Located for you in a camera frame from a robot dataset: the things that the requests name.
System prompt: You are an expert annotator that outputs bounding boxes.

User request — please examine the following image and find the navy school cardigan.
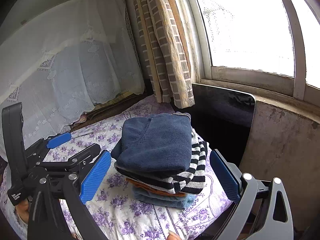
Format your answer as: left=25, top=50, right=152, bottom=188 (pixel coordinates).
left=111, top=112, right=191, bottom=177

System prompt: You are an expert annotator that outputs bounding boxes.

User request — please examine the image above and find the person's left hand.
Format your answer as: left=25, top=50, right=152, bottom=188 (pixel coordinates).
left=15, top=199, right=29, bottom=224

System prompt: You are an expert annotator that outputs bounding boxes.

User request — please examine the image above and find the person's right hand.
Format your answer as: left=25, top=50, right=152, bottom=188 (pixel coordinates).
left=167, top=231, right=181, bottom=240

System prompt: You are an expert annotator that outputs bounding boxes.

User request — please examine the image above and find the purple floral bed quilt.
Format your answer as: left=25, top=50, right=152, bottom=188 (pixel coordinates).
left=0, top=94, right=233, bottom=240

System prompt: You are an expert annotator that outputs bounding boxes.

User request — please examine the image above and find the light blue folded garment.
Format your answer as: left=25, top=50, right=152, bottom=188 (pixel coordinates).
left=132, top=186, right=196, bottom=209

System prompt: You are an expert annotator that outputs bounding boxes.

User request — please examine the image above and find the black white striped garment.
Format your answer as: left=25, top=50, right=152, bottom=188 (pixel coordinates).
left=114, top=129, right=208, bottom=194

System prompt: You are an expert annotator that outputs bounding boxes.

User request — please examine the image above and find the orange folded garment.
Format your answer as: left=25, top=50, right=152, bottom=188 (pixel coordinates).
left=125, top=178, right=187, bottom=197

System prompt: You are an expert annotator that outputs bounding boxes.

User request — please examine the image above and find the white lace cover cloth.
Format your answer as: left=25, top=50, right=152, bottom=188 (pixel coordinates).
left=1, top=0, right=144, bottom=147

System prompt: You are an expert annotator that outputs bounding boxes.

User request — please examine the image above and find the black bed end board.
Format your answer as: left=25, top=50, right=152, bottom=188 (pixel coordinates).
left=171, top=83, right=255, bottom=166

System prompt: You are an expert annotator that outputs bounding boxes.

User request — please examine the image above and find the brick pattern curtain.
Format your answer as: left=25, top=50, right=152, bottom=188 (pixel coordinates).
left=133, top=0, right=195, bottom=108

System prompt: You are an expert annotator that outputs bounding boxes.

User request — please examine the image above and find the window frame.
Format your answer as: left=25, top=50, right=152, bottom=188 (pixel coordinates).
left=187, top=0, right=319, bottom=106

